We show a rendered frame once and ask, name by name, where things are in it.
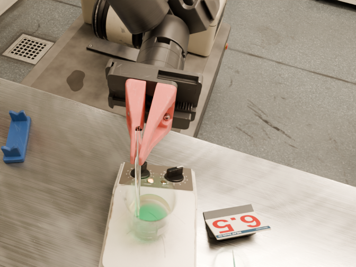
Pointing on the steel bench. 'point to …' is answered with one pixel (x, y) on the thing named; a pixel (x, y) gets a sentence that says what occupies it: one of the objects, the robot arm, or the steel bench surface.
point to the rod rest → (17, 138)
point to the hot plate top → (135, 255)
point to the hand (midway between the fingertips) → (138, 154)
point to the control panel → (187, 185)
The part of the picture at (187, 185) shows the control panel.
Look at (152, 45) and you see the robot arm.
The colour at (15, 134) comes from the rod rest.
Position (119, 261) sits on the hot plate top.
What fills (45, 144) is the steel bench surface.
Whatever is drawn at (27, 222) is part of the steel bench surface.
